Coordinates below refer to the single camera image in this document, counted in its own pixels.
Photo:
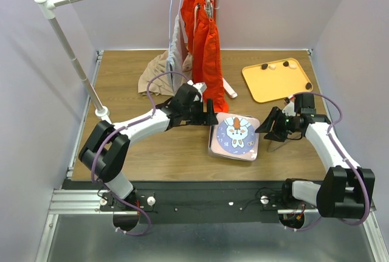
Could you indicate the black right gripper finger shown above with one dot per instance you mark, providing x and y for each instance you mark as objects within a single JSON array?
[
  {"x": 276, "y": 137},
  {"x": 267, "y": 124}
]

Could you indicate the pale chocolate beside it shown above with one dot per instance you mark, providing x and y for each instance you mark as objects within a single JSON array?
[{"x": 272, "y": 67}]

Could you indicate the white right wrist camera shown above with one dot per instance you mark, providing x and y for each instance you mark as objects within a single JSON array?
[{"x": 289, "y": 108}]

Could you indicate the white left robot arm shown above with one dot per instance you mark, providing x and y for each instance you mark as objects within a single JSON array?
[{"x": 106, "y": 148}]

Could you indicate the metal tongs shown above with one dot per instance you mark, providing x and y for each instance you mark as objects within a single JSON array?
[{"x": 273, "y": 145}]

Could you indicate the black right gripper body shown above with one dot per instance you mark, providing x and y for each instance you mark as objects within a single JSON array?
[{"x": 290, "y": 123}]

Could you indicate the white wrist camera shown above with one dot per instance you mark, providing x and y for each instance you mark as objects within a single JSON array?
[
  {"x": 200, "y": 87},
  {"x": 289, "y": 108}
]

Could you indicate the grey hanging towel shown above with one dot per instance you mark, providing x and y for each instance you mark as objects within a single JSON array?
[{"x": 175, "y": 57}]

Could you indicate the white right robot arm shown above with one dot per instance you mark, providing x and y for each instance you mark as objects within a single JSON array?
[{"x": 346, "y": 191}]

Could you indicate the orange hanging garment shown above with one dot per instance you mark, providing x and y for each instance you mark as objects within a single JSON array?
[{"x": 204, "y": 46}]

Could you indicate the pink tin lid with bunny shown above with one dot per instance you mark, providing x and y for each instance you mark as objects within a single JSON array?
[{"x": 236, "y": 126}]

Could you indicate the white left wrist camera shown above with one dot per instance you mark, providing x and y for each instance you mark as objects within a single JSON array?
[{"x": 200, "y": 87}]

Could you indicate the pink chocolate tin box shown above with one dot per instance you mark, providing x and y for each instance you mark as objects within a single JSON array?
[{"x": 220, "y": 145}]

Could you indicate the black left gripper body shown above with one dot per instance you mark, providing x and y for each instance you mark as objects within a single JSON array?
[{"x": 194, "y": 115}]

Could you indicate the orange tray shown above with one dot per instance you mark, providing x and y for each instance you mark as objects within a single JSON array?
[{"x": 270, "y": 85}]

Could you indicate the dark chocolate on tray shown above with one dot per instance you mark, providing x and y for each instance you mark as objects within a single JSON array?
[{"x": 308, "y": 85}]

